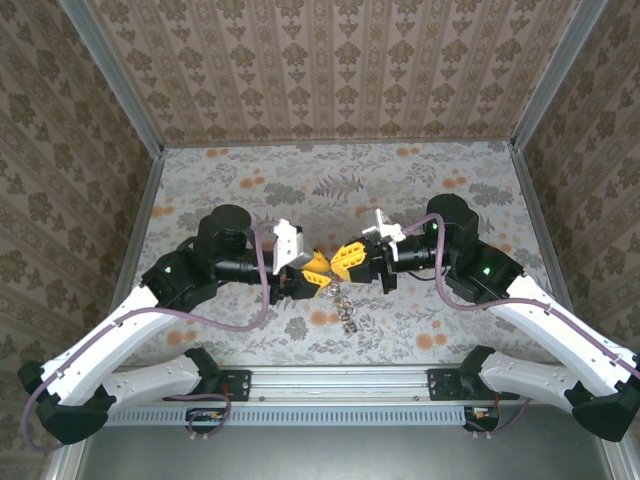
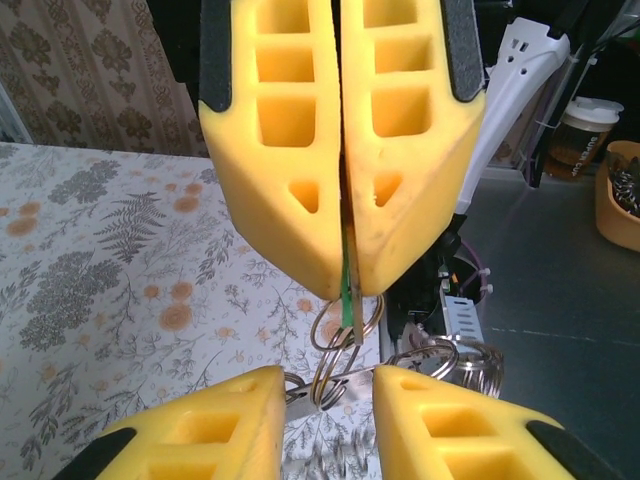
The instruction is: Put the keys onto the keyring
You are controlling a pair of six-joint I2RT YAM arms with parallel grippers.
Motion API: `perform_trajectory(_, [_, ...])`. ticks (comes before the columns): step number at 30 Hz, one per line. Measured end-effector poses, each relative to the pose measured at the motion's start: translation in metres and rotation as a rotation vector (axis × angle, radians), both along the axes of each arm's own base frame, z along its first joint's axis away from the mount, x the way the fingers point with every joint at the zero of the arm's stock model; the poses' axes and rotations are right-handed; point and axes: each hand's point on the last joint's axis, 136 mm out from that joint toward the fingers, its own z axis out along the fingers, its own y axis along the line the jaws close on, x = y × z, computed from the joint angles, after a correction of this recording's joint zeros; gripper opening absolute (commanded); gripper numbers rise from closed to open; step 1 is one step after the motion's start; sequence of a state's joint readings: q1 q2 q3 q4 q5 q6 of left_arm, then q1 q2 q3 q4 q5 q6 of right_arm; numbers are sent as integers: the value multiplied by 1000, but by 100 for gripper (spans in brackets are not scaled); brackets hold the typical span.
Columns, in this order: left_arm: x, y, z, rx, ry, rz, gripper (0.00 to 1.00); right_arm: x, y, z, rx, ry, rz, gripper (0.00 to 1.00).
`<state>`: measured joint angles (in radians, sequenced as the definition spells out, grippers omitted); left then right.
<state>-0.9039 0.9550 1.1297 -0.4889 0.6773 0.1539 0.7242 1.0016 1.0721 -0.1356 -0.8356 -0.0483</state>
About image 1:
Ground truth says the perforated steel disc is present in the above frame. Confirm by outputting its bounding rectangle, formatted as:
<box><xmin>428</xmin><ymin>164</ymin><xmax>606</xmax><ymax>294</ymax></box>
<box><xmin>330</xmin><ymin>285</ymin><xmax>362</xmax><ymax>335</ymax></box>

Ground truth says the floral tablecloth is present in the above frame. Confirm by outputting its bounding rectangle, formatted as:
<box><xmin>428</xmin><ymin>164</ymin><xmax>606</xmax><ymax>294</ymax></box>
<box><xmin>119</xmin><ymin>142</ymin><xmax>556</xmax><ymax>366</ymax></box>

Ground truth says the aluminium frame side bar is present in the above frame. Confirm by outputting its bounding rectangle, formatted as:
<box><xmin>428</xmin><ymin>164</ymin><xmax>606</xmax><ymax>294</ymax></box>
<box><xmin>510</xmin><ymin>143</ymin><xmax>582</xmax><ymax>321</ymax></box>
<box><xmin>110</xmin><ymin>153</ymin><xmax>165</xmax><ymax>312</ymax></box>

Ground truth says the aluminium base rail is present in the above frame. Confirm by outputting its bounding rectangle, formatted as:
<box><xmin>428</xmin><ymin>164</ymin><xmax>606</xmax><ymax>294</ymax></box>
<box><xmin>112</xmin><ymin>364</ymin><xmax>521</xmax><ymax>404</ymax></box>

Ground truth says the short purple cable loop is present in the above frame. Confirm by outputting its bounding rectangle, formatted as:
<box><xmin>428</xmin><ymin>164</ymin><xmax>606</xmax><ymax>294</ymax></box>
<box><xmin>464</xmin><ymin>398</ymin><xmax>534</xmax><ymax>437</ymax></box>
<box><xmin>164</xmin><ymin>393</ymin><xmax>232</xmax><ymax>442</ymax></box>

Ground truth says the white slotted cable duct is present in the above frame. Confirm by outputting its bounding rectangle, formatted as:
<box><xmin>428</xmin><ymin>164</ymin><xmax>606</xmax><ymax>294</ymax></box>
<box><xmin>107</xmin><ymin>403</ymin><xmax>469</xmax><ymax>427</ymax></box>

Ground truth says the aluminium frame post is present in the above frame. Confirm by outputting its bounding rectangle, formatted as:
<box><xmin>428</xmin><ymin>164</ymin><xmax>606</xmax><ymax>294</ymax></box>
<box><xmin>509</xmin><ymin>0</ymin><xmax>612</xmax><ymax>151</ymax></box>
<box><xmin>58</xmin><ymin>0</ymin><xmax>165</xmax><ymax>159</ymax></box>

